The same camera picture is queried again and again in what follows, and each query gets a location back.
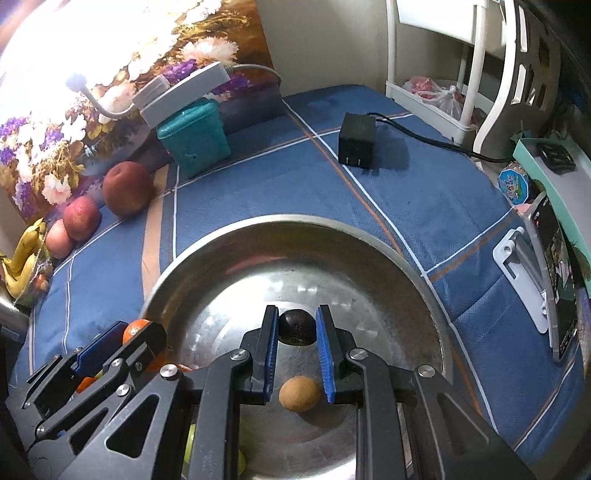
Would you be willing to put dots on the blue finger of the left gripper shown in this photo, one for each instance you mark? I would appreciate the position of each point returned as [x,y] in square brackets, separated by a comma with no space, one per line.
[91,358]
[129,364]

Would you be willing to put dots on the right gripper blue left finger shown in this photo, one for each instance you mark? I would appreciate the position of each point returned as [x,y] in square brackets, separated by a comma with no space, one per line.
[243,376]

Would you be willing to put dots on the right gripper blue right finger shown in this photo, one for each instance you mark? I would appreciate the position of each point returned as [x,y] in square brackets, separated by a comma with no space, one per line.
[410,424]

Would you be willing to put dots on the brown kiwi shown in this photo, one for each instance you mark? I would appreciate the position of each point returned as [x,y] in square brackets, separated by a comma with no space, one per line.
[299,394]

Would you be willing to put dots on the green pear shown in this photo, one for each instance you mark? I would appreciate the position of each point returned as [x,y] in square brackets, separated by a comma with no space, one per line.
[211,452]

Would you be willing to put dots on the dark plum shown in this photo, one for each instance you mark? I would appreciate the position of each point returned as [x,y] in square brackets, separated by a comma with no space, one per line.
[297,328]

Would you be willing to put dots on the orange tangerine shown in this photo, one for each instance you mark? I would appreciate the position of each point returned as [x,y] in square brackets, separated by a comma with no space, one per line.
[132,328]

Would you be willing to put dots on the steel thermos kettle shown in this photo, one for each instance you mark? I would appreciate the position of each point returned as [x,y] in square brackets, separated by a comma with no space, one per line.
[14,324]

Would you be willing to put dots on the clear plastic fruit tray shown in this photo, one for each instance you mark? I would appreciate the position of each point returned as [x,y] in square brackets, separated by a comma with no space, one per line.
[35,279]

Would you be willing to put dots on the yellow banana bunch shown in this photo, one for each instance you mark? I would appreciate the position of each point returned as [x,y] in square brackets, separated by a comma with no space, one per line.
[18,269]

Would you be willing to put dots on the pink apple left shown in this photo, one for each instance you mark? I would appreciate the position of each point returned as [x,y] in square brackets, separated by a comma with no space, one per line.
[59,244]

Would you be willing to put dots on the red apple middle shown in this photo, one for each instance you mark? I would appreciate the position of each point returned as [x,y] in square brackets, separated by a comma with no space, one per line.
[81,218]

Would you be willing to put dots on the large steel plate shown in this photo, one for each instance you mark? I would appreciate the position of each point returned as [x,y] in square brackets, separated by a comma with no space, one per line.
[219,287]

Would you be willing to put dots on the dark red apple right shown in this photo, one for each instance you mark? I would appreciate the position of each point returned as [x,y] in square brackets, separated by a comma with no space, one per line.
[127,188]

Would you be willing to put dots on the white phone stand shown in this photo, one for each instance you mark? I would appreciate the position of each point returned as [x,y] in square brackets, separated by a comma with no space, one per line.
[516,259]

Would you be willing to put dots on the teal plastic box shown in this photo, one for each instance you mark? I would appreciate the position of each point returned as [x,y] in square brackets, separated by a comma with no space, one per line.
[194,137]

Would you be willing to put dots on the white desk lamp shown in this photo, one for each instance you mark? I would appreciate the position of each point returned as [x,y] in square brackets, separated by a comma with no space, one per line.
[158,100]

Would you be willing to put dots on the blue plaid tablecloth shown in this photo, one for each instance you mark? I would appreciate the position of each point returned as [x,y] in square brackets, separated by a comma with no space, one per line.
[435,207]

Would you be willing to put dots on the round cartoon tin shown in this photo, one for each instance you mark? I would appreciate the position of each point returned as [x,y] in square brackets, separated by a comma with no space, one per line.
[514,183]

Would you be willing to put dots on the floral painting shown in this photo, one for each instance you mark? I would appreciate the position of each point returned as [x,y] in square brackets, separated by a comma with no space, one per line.
[72,73]

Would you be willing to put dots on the teal white box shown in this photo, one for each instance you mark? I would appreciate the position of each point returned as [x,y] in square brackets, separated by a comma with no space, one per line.
[569,194]

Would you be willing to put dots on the black power adapter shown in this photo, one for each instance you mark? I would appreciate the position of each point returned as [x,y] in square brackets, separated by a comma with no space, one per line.
[357,139]

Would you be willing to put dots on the pink plastic bag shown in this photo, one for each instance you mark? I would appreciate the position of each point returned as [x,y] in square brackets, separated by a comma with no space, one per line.
[447,99]

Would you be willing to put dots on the white shelf rack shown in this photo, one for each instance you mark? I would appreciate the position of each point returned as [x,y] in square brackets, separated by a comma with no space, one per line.
[508,73]

